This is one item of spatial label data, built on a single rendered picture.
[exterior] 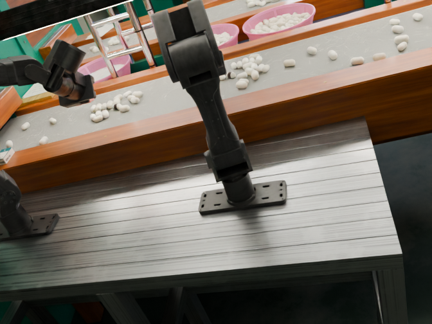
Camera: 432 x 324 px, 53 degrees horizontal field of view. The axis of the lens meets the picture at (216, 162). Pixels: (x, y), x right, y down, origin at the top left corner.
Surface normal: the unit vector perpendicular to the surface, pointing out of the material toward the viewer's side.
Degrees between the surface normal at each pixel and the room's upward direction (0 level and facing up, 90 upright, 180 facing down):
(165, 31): 37
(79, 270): 0
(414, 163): 0
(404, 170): 0
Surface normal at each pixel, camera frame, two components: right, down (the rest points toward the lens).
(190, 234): -0.29, -0.78
